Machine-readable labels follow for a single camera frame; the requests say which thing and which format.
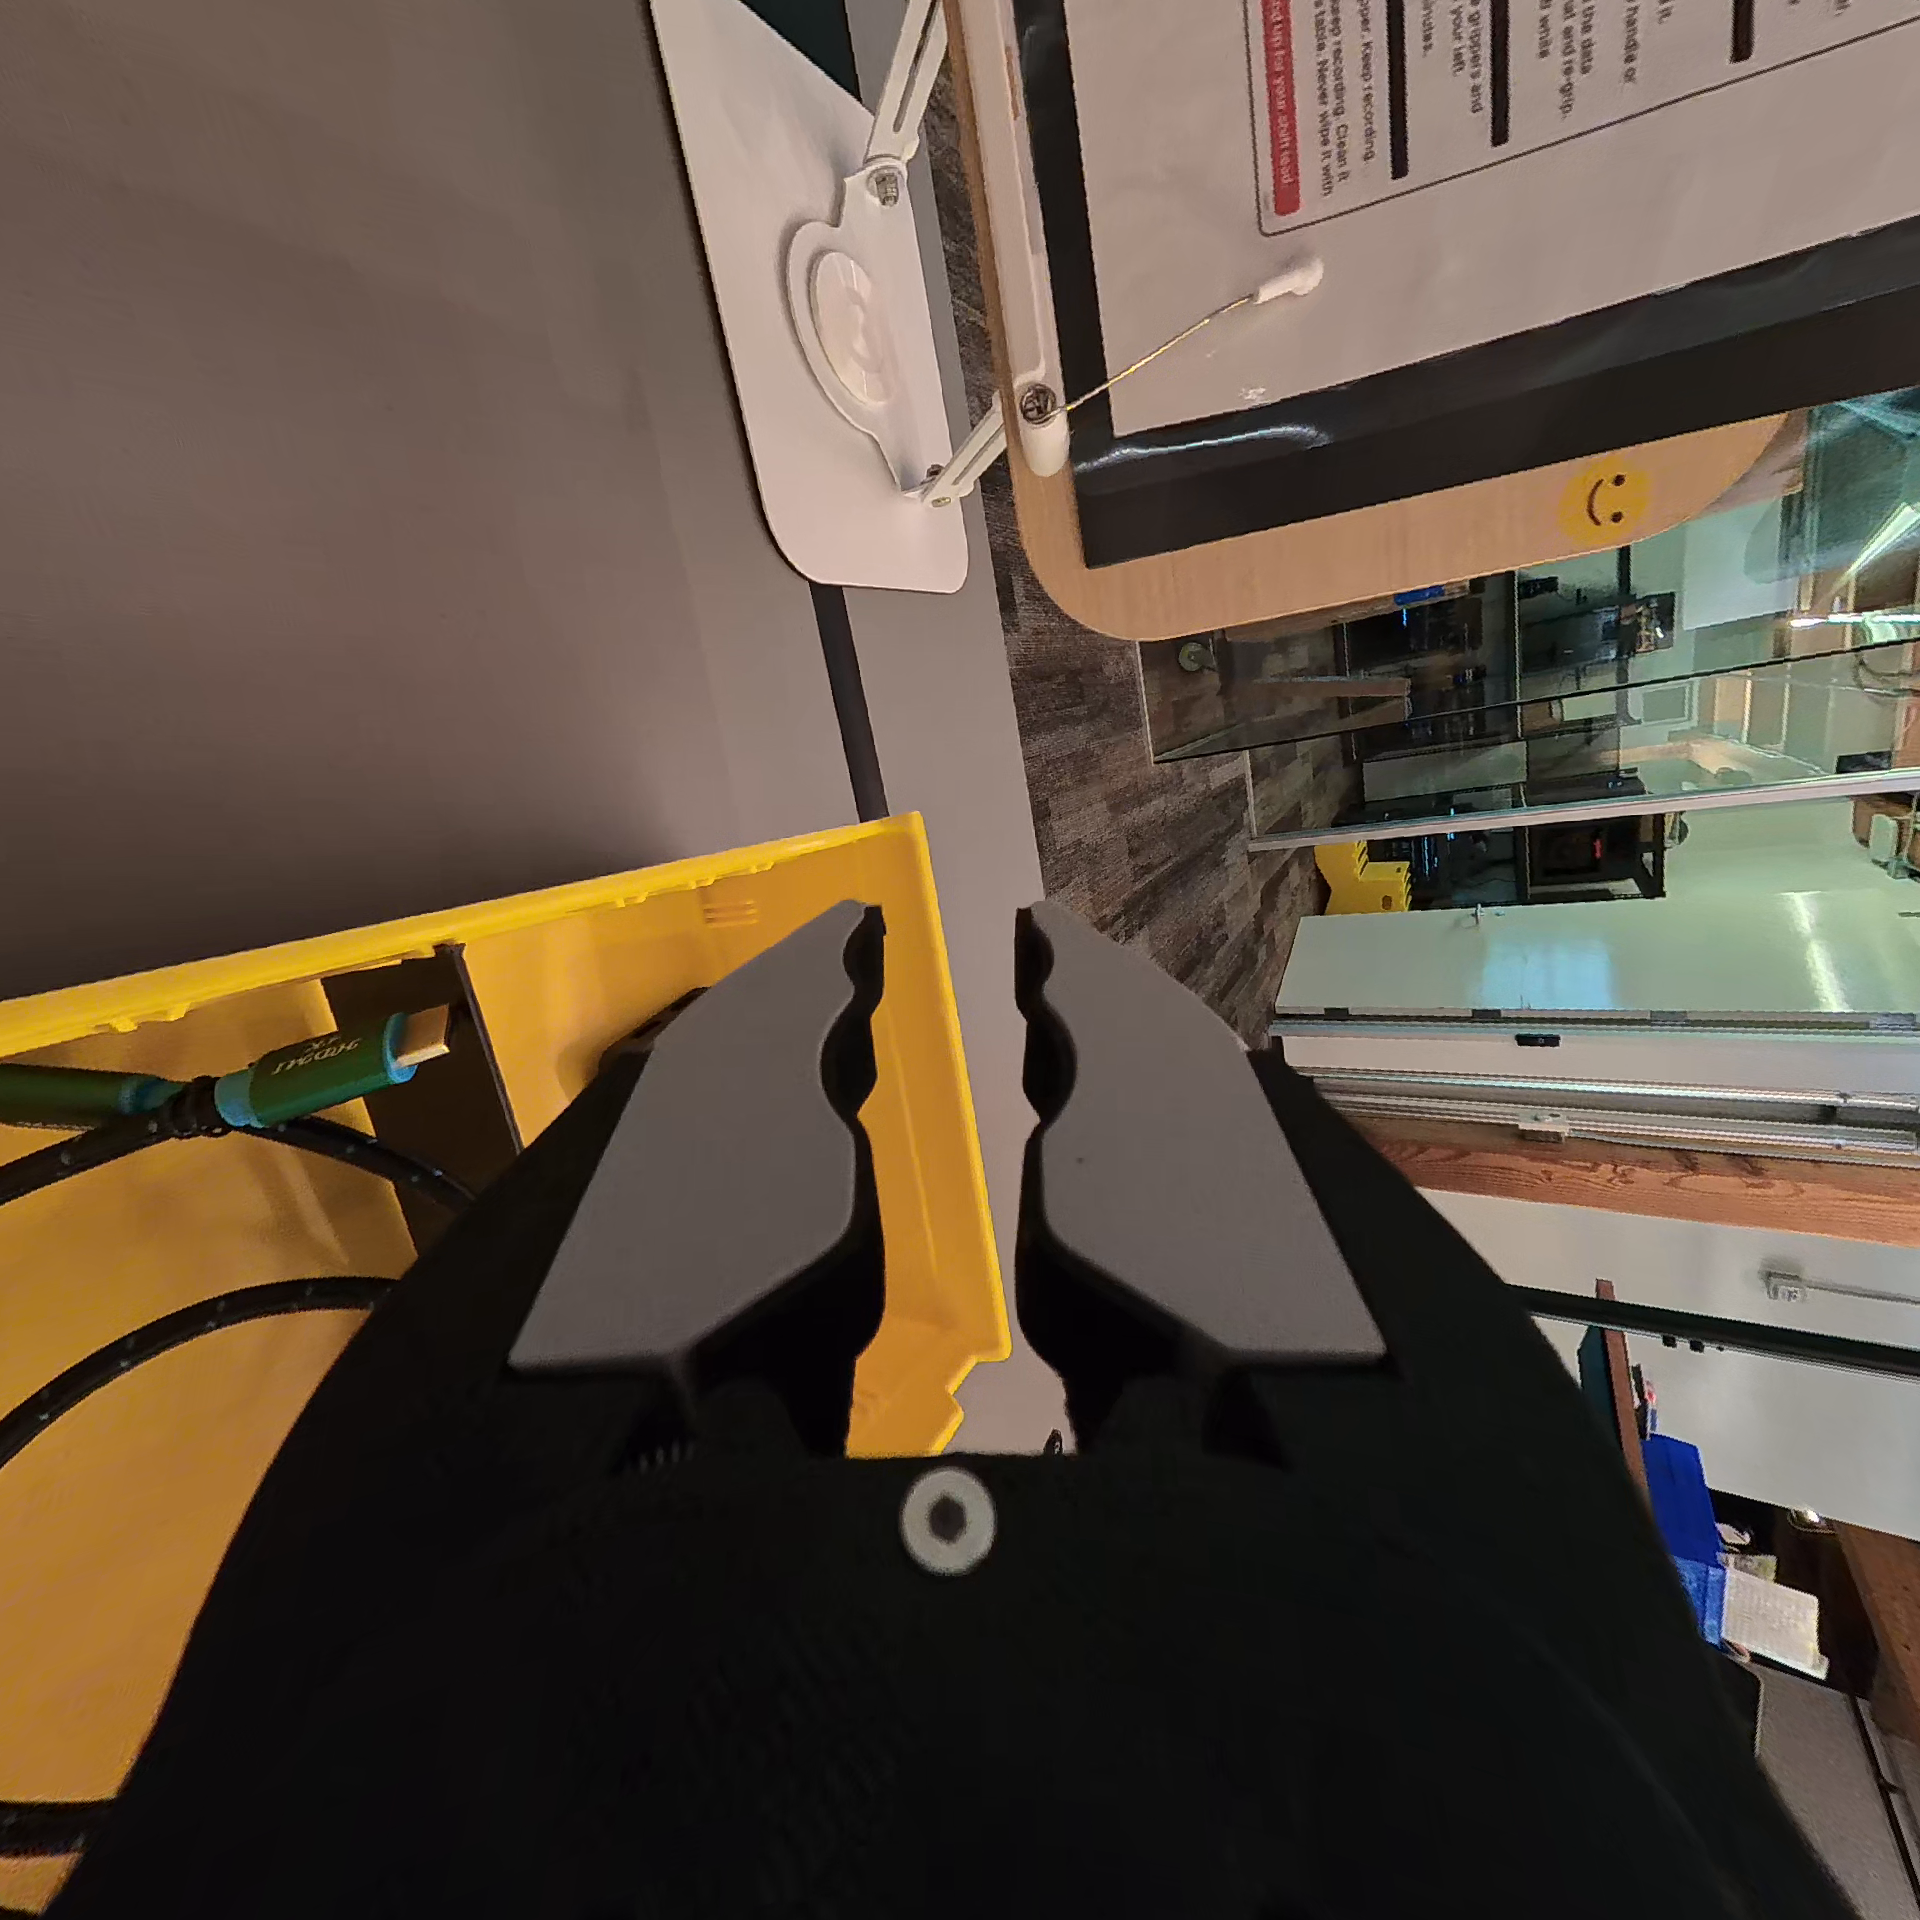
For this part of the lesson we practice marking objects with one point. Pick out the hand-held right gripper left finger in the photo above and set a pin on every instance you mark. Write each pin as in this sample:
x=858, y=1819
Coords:
x=705, y=1185

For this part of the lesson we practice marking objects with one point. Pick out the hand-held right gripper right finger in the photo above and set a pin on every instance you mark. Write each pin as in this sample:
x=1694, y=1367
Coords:
x=1201, y=1201

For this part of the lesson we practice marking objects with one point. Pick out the yellow plastic bin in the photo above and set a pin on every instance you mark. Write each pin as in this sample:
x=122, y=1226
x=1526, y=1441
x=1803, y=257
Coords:
x=571, y=944

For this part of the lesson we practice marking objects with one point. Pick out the yellow bin stack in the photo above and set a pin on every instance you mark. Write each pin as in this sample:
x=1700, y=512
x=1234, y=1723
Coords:
x=1364, y=878

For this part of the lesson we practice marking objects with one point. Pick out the wooden ceiling beam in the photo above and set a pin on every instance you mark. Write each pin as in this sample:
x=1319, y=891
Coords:
x=1652, y=1185

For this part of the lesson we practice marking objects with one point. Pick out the blue storage bin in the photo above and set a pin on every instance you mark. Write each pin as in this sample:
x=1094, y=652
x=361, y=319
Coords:
x=1681, y=1529

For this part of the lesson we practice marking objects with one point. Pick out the wooden document stand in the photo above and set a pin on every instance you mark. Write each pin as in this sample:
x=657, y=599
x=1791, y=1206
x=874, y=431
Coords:
x=1349, y=570

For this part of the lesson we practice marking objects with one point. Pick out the yellow smiley sticker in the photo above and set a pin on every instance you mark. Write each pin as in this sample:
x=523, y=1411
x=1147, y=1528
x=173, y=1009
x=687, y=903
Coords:
x=1606, y=503

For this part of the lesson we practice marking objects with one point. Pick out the printed instruction sheet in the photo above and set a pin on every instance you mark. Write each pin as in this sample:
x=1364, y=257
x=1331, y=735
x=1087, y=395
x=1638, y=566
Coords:
x=1201, y=225

